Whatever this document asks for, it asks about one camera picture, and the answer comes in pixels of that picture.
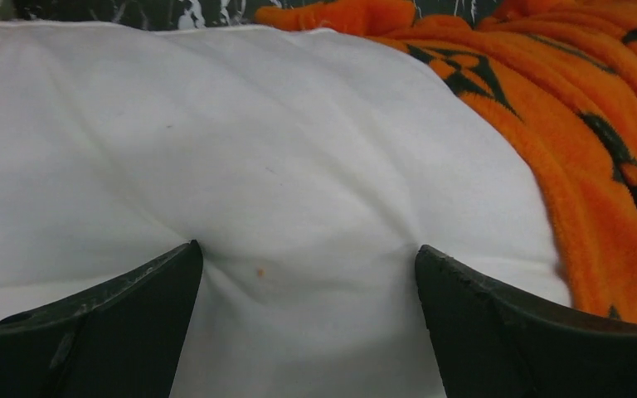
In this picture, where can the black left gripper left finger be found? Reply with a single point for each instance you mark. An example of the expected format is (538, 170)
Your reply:
(120, 338)

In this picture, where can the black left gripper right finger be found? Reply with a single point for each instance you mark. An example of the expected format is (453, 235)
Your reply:
(491, 339)

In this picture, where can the white pillow insert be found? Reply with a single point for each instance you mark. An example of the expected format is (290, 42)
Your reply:
(311, 167)

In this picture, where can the orange patterned pillowcase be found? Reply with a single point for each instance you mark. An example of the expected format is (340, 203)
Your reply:
(558, 79)

